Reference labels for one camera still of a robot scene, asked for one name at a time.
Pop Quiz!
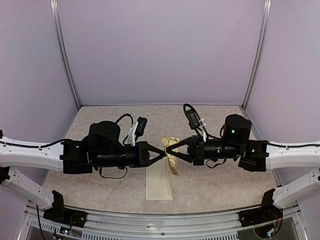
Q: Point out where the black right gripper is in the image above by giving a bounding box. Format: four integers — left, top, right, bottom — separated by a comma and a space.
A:
166, 135, 242, 166

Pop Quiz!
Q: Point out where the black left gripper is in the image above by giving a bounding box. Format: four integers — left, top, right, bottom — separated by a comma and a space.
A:
94, 141, 166, 169

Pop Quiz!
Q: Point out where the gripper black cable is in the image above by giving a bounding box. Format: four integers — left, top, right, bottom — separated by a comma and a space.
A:
99, 113, 135, 180
183, 103, 226, 169

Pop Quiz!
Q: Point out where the brown sticker sheet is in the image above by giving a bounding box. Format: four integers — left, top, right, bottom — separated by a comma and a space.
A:
160, 135, 180, 176

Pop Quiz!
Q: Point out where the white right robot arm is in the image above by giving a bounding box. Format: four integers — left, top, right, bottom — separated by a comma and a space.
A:
166, 114, 320, 222

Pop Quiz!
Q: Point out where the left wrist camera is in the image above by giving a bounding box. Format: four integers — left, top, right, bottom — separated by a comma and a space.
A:
127, 116, 148, 147

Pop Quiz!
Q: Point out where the aluminium frame post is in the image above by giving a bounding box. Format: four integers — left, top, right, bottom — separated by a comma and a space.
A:
241, 0, 272, 111
49, 0, 82, 110

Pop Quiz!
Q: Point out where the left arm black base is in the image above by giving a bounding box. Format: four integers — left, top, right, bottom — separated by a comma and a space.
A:
43, 190, 88, 228

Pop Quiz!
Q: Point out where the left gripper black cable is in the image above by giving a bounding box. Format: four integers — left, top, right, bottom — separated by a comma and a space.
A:
99, 113, 135, 180

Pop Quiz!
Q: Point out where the right aluminium frame post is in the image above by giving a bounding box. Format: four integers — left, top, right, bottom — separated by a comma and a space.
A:
241, 0, 272, 111

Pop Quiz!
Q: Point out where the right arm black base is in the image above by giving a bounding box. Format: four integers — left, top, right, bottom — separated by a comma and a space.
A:
238, 188, 283, 227

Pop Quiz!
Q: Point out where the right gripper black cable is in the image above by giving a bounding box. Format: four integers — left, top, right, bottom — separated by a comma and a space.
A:
183, 103, 226, 169

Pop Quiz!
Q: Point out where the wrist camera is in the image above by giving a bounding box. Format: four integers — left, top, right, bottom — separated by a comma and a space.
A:
186, 109, 208, 142
127, 116, 148, 147

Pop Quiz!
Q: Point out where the cream paper envelope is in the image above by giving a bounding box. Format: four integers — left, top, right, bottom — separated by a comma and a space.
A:
145, 159, 174, 201

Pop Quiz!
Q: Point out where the left aluminium frame post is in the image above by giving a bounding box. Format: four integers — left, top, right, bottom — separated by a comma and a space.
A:
49, 0, 82, 110

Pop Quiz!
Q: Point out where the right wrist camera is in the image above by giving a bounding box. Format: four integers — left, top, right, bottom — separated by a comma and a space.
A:
186, 109, 208, 142

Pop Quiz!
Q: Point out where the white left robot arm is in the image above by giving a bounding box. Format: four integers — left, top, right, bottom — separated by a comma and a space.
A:
0, 120, 166, 223

